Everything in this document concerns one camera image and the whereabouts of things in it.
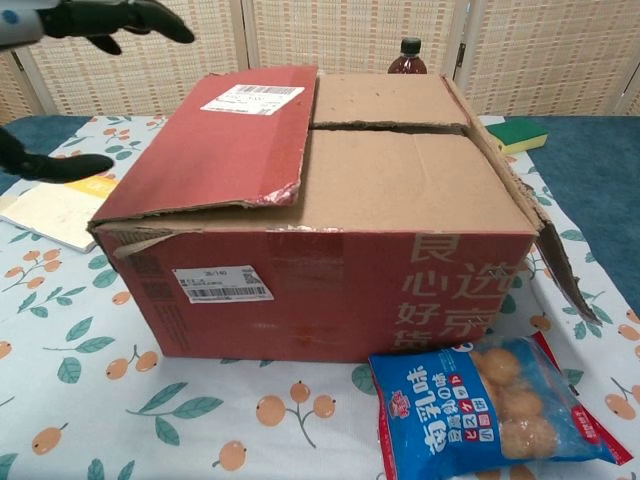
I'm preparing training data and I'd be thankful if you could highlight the blue snack bag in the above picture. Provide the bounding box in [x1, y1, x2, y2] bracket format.
[368, 331, 634, 480]

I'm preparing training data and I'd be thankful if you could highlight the dark drink bottle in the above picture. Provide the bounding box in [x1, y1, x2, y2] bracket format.
[387, 37, 429, 76]

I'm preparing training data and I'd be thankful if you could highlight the woven folding screen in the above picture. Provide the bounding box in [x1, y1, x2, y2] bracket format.
[0, 0, 640, 126]

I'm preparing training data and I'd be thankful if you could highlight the red cardboard box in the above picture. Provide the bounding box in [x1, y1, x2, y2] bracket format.
[87, 64, 604, 365]

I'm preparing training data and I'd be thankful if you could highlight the green yellow sponge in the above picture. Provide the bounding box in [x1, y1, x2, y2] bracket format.
[485, 118, 550, 156]

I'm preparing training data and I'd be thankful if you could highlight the yellow white notebook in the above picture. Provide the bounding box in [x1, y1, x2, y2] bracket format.
[0, 172, 121, 254]

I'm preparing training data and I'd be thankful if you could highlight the floral print tablecloth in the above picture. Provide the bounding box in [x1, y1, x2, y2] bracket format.
[0, 114, 640, 480]

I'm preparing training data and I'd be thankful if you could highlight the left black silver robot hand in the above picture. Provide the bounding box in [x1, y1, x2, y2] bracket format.
[0, 0, 195, 184]

